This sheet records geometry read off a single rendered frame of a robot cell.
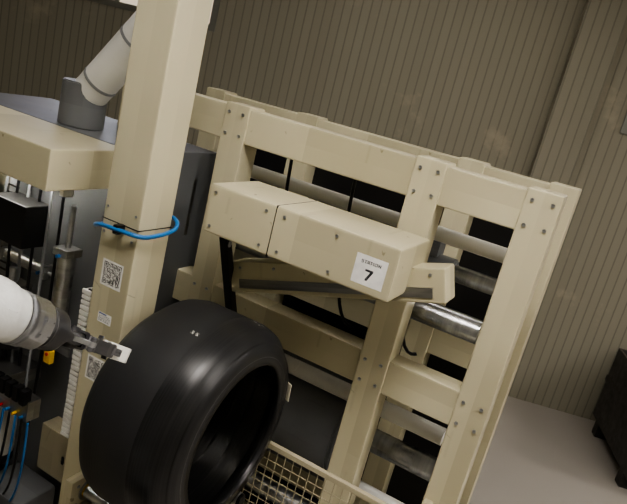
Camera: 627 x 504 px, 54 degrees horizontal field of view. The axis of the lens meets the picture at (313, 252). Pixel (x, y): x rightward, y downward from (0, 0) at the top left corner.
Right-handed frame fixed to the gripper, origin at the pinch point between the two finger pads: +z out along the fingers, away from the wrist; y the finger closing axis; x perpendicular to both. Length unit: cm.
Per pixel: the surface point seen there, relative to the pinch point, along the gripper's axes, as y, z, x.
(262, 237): -8, 46, 42
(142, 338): -17.0, 26.8, 4.5
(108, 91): -76, 34, 74
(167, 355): -8.2, 27.1, 2.9
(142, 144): -30, 12, 49
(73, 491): -35, 48, -40
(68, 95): -88, 29, 69
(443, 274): 40, 60, 48
